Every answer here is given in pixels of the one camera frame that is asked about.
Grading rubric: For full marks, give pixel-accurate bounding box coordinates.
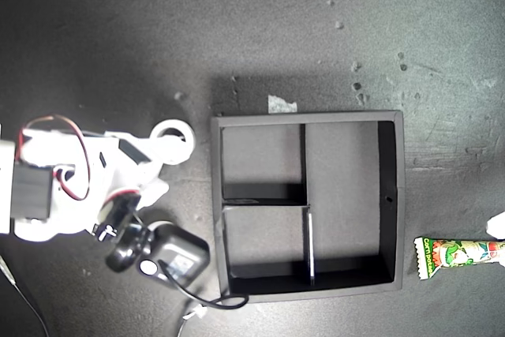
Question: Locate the black camera cable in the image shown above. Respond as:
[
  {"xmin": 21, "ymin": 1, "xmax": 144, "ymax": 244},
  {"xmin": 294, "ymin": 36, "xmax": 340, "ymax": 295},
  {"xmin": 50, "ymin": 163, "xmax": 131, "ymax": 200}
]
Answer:
[{"xmin": 157, "ymin": 259, "xmax": 251, "ymax": 337}]

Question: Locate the torn masking tape scrap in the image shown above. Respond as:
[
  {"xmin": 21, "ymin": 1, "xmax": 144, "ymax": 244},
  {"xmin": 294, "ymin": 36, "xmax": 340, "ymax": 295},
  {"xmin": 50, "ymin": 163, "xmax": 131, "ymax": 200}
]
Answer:
[{"xmin": 267, "ymin": 94, "xmax": 298, "ymax": 114}]

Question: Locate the green printed snack bar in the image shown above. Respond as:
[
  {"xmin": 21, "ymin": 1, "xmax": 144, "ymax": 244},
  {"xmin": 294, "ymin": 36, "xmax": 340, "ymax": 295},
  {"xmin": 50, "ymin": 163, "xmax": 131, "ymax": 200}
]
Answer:
[{"xmin": 413, "ymin": 236, "xmax": 505, "ymax": 281}]

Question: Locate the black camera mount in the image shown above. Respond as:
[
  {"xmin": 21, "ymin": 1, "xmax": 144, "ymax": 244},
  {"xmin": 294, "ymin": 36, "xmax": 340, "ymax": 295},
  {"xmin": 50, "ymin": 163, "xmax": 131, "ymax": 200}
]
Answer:
[{"xmin": 96, "ymin": 193, "xmax": 155, "ymax": 274}]

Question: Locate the black compartment tray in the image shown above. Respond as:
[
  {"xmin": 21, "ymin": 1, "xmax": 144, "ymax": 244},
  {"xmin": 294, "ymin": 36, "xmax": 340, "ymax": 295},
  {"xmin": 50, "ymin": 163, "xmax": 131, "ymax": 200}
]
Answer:
[{"xmin": 210, "ymin": 110, "xmax": 406, "ymax": 305}]

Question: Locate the white tape roll greenish core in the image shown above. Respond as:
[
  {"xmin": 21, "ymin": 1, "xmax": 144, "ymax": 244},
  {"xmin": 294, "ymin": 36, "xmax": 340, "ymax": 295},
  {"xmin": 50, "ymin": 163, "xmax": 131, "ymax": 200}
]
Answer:
[{"xmin": 151, "ymin": 118, "xmax": 197, "ymax": 166}]

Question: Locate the thin loose wire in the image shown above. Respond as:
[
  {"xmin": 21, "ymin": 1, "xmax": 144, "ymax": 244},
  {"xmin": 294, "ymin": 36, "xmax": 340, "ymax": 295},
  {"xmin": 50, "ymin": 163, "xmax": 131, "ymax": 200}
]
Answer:
[{"xmin": 0, "ymin": 254, "xmax": 51, "ymax": 337}]

